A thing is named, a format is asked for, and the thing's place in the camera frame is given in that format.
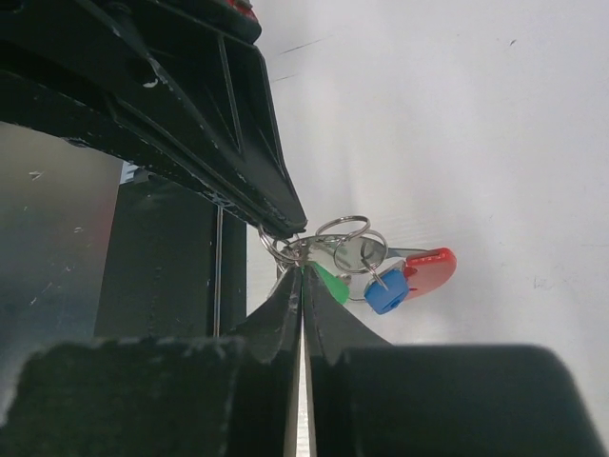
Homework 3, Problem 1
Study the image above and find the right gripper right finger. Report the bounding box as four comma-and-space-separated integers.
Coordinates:
304, 267, 607, 456

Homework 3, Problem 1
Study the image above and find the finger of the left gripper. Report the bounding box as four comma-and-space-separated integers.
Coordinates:
1, 1, 307, 238

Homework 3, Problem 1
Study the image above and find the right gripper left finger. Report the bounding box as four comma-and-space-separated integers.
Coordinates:
1, 268, 303, 456

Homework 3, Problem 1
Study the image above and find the green tagged key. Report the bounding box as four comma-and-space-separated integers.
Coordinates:
314, 263, 349, 305

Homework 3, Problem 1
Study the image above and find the red handled metal keyring holder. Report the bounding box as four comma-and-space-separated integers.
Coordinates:
258, 215, 457, 304

